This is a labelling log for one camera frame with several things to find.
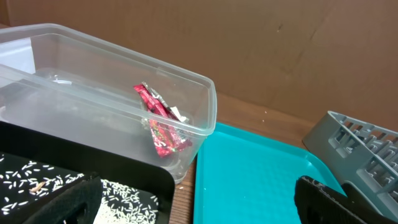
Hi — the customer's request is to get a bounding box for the clear plastic bin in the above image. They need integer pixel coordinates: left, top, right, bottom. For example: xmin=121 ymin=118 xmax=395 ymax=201
xmin=1 ymin=24 xmax=217 ymax=182

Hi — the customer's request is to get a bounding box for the teal plastic tray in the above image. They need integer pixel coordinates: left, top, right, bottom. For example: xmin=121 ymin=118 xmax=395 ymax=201
xmin=193 ymin=123 xmax=343 ymax=224

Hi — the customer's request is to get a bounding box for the red foil wrapper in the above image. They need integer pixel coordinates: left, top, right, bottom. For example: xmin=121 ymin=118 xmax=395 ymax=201
xmin=134 ymin=82 xmax=193 ymax=157

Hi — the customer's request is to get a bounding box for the black food waste tray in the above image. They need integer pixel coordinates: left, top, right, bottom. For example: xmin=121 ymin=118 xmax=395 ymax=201
xmin=1 ymin=122 xmax=175 ymax=223

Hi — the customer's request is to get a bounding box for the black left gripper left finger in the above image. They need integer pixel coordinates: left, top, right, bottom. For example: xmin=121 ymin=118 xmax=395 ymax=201
xmin=23 ymin=176 xmax=103 ymax=223

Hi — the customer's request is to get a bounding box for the brown cardboard backdrop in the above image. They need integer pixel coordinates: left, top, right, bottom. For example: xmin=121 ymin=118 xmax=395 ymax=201
xmin=1 ymin=0 xmax=397 ymax=130

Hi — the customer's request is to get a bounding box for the grey dish rack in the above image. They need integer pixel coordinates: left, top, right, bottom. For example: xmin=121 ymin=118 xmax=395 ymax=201
xmin=302 ymin=111 xmax=397 ymax=220

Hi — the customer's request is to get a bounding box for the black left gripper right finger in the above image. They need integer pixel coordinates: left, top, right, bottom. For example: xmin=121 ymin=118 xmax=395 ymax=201
xmin=294 ymin=175 xmax=397 ymax=224

